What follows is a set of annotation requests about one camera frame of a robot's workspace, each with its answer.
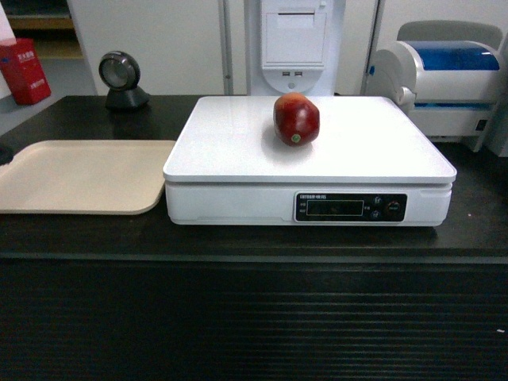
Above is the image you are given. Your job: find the dark red mango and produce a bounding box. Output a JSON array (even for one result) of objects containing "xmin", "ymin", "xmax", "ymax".
[{"xmin": 273, "ymin": 92, "xmax": 321, "ymax": 147}]

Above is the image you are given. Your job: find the white digital checkout scale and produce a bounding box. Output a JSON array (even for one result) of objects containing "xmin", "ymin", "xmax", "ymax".
[{"xmin": 164, "ymin": 96, "xmax": 457, "ymax": 226}]

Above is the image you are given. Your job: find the beige plastic tray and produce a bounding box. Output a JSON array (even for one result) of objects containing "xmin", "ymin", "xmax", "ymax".
[{"xmin": 1, "ymin": 140, "xmax": 175, "ymax": 215}]

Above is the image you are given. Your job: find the white receipt printer kiosk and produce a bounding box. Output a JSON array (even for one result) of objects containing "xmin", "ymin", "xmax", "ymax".
[{"xmin": 244, "ymin": 0, "xmax": 346, "ymax": 96}]

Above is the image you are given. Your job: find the black round barcode scanner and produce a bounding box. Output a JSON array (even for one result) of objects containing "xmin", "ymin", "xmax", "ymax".
[{"xmin": 98, "ymin": 51, "xmax": 149, "ymax": 110}]

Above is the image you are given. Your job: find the white blue label printer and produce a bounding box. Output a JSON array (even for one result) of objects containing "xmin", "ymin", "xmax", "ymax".
[{"xmin": 364, "ymin": 20, "xmax": 507, "ymax": 152}]

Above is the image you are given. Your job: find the red fire extinguisher box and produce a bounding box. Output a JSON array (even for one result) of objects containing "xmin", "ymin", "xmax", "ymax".
[{"xmin": 1, "ymin": 38, "xmax": 52, "ymax": 106}]

